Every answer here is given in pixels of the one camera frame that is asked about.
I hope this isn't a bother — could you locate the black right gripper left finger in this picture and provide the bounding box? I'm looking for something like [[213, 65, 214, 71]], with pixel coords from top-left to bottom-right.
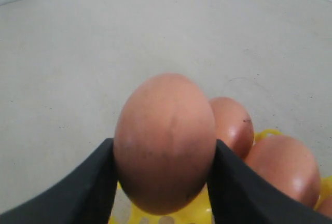
[[1, 138, 118, 223]]

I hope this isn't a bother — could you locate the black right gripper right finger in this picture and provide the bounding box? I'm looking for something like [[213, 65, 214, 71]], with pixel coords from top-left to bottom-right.
[[207, 139, 331, 224]]

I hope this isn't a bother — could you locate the brown egg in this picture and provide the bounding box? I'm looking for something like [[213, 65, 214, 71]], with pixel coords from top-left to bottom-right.
[[209, 97, 254, 159], [316, 196, 332, 218], [245, 134, 321, 208], [113, 73, 216, 215]]

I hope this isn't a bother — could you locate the yellow plastic egg tray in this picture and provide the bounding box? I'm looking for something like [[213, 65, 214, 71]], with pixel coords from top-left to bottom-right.
[[108, 129, 331, 223]]

